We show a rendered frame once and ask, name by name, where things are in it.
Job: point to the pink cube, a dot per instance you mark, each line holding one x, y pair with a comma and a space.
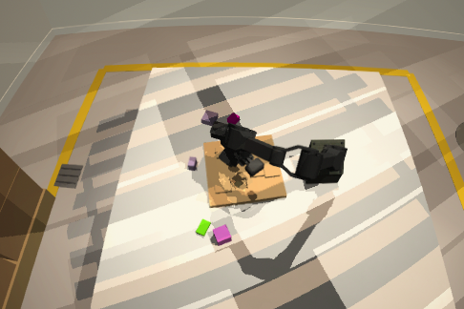
222, 235

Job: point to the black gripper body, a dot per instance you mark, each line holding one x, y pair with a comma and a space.
252, 167

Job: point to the small green block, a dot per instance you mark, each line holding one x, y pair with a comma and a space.
204, 225

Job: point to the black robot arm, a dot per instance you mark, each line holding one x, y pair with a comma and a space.
240, 139

